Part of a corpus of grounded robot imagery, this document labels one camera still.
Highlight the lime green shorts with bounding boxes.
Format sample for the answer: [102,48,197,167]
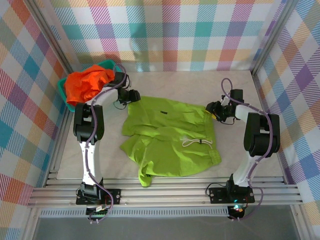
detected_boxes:
[119,96,223,188]

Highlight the orange shorts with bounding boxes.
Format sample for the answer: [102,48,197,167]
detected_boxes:
[63,64,117,106]

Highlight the teal plastic basket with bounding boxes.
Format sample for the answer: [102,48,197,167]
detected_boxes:
[56,59,118,113]

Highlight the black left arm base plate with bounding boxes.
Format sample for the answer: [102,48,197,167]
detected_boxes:
[75,188,122,207]

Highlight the aluminium corner post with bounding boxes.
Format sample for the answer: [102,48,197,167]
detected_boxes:
[23,0,83,76]
[249,0,301,75]

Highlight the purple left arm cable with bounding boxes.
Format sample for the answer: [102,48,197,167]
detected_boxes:
[83,63,129,224]

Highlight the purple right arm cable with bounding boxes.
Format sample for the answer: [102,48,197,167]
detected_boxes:
[219,77,275,222]

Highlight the aluminium table side rail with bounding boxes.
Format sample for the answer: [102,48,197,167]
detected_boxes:
[43,109,74,187]

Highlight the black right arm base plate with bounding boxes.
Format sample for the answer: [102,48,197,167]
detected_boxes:
[208,186,256,204]

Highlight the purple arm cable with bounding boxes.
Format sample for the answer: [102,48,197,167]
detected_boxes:
[219,77,275,222]
[83,63,129,224]

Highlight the aluminium rail frame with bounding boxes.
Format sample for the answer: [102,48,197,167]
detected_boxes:
[27,176,305,209]

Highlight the grey slotted cable duct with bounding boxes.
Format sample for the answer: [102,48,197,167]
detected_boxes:
[39,208,230,218]

